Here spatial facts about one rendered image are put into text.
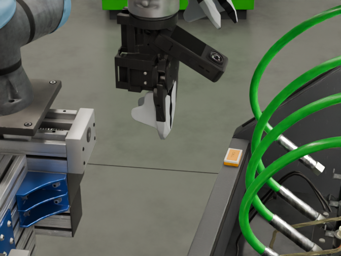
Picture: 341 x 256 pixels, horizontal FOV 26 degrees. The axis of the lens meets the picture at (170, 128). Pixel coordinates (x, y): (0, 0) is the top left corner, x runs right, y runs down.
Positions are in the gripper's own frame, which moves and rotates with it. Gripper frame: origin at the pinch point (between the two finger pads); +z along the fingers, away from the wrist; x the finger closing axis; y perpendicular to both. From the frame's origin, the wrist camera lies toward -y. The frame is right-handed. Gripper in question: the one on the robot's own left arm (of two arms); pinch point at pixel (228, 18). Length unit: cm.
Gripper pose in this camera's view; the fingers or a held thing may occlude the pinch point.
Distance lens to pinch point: 134.0
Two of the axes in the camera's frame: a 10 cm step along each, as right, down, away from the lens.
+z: 5.4, 8.4, -0.3
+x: -4.5, 2.5, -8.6
